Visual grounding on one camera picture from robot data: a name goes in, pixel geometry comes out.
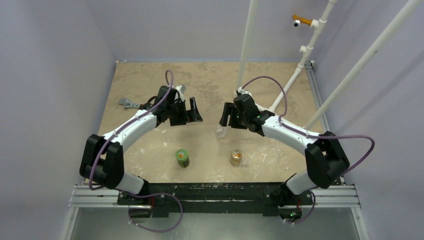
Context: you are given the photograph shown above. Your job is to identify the aluminium extrusion frame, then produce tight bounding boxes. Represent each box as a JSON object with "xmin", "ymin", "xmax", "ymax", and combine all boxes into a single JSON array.
[{"xmin": 79, "ymin": 69, "xmax": 353, "ymax": 227}]

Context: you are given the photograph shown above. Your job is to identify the clear plastic pill organizer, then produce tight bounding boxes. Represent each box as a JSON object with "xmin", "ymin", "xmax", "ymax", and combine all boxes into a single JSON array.
[{"xmin": 215, "ymin": 125, "xmax": 227, "ymax": 139}]

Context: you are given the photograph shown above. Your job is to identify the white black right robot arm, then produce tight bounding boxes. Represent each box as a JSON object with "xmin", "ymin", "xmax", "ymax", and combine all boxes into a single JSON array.
[{"xmin": 219, "ymin": 94, "xmax": 350, "ymax": 204}]

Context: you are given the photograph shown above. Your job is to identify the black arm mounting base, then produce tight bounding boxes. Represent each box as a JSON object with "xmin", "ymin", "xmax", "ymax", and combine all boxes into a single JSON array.
[{"xmin": 117, "ymin": 182, "xmax": 313, "ymax": 220}]

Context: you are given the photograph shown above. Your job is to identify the amber pill bottle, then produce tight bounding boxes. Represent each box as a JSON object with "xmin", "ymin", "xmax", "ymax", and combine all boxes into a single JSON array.
[{"xmin": 229, "ymin": 149, "xmax": 243, "ymax": 167}]

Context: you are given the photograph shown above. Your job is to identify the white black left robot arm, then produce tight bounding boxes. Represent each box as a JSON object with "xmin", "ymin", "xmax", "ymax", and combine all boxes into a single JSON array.
[{"xmin": 79, "ymin": 85, "xmax": 203, "ymax": 205}]

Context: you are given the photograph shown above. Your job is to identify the white PVC pipe frame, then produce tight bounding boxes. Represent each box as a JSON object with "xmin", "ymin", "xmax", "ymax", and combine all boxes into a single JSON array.
[{"xmin": 235, "ymin": 0, "xmax": 424, "ymax": 131}]

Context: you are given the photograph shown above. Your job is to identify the red handled adjustable wrench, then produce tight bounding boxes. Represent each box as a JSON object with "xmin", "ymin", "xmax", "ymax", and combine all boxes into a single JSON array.
[{"xmin": 118, "ymin": 97, "xmax": 143, "ymax": 110}]

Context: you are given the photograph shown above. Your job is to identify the green pill bottle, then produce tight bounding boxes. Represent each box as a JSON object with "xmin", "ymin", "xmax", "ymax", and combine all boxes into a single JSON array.
[{"xmin": 175, "ymin": 148, "xmax": 190, "ymax": 168}]

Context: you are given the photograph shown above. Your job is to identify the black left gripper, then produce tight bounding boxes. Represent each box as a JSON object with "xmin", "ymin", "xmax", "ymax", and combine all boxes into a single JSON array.
[{"xmin": 166, "ymin": 97, "xmax": 202, "ymax": 126}]

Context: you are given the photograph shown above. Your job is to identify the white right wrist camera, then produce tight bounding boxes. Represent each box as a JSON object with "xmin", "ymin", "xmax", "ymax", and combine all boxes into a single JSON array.
[{"xmin": 233, "ymin": 87, "xmax": 249, "ymax": 96}]

